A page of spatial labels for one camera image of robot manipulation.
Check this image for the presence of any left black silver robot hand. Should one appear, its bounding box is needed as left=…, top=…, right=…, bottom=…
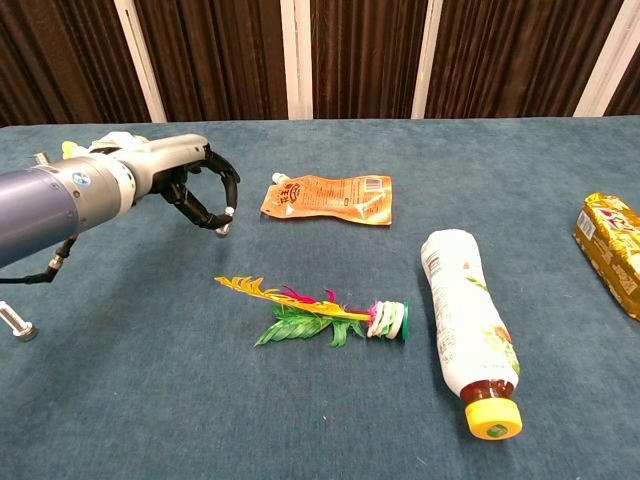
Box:
left=117, top=133, right=241, bottom=231

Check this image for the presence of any black white yellow plush toy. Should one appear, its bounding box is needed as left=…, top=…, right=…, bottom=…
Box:
left=60, top=130, right=151, bottom=160

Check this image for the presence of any dark brown curtain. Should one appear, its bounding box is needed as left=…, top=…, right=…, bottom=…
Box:
left=0, top=0, right=640, bottom=126

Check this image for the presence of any orange sauce spout pouch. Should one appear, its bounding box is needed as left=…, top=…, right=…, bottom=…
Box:
left=259, top=172, right=394, bottom=227

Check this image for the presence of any colourful feather shuttlecock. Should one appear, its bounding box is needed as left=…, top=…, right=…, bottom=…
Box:
left=214, top=275, right=411, bottom=350

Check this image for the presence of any blue felt table cover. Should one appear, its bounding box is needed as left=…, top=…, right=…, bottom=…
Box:
left=0, top=117, right=640, bottom=480

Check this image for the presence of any white label bottle yellow cap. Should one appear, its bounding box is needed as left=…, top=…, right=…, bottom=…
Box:
left=420, top=228, right=524, bottom=441

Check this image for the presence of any golden snack package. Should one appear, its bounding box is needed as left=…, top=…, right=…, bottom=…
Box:
left=572, top=192, right=640, bottom=321

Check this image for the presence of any white frame post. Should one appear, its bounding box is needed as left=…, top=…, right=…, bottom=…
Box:
left=113, top=0, right=167, bottom=124
left=410, top=0, right=445, bottom=120
left=279, top=0, right=315, bottom=120
left=573, top=0, right=640, bottom=119

